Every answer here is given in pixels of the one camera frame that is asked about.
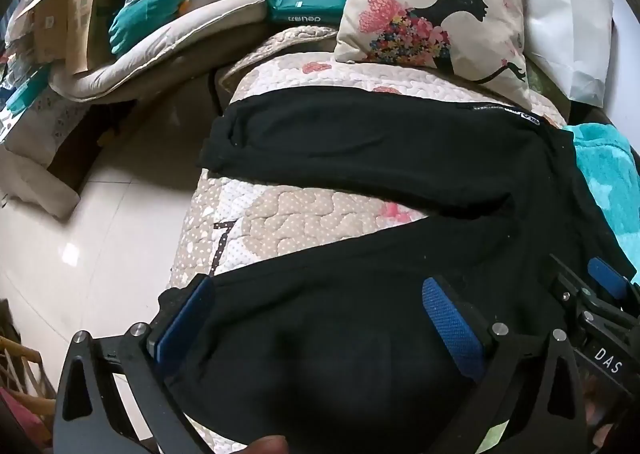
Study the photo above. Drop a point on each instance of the quilted heart print bed cover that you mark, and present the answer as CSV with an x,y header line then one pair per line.
x,y
310,209

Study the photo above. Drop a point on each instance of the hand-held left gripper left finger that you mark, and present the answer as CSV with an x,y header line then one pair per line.
x,y
187,319

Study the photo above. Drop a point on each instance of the brown cardboard box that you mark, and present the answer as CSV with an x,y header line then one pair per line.
x,y
85,8

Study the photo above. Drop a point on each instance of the green wipes packet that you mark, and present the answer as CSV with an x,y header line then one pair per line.
x,y
305,3

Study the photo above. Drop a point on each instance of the wooden chair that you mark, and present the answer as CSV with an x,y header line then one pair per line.
x,y
20,364

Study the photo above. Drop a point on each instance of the teal fleece blanket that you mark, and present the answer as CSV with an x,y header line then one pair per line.
x,y
610,173

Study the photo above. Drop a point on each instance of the floral silhouette print pillow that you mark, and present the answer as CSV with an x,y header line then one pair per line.
x,y
425,8

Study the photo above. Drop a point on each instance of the teal cloth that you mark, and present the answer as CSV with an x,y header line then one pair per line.
x,y
145,13

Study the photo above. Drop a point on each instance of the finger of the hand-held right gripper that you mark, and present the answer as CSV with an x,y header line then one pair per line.
x,y
606,279
575,294

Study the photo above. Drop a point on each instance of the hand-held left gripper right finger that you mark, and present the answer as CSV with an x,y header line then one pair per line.
x,y
452,324

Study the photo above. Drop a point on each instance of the person's left hand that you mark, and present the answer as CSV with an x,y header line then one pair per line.
x,y
266,446

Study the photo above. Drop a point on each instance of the teal packet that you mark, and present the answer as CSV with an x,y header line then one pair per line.
x,y
25,91

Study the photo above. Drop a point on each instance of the black pants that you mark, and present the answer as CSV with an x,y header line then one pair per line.
x,y
375,143

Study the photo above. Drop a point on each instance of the white pillow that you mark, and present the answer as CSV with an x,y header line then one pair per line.
x,y
565,33

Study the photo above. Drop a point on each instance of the beige padded cushion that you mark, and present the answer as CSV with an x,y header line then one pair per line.
x,y
200,28

